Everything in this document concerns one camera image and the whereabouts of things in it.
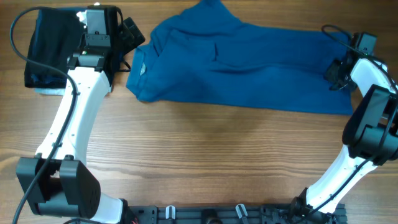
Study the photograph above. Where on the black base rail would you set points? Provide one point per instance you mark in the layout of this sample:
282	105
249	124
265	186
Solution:
264	214

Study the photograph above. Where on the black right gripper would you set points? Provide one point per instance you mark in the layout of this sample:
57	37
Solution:
329	74

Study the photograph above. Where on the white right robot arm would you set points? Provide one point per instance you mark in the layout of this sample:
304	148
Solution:
369	140

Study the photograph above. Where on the blue polo shirt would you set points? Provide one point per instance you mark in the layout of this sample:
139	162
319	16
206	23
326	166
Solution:
207	55

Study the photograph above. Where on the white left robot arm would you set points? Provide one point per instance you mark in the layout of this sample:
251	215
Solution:
56	181

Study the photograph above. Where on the white folded garment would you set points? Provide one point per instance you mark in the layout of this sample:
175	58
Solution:
50	91

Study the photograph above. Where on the navy blue folded garment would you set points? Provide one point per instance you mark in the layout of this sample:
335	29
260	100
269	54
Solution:
84	56

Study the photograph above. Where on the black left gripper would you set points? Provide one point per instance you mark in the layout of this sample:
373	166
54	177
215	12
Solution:
128	39

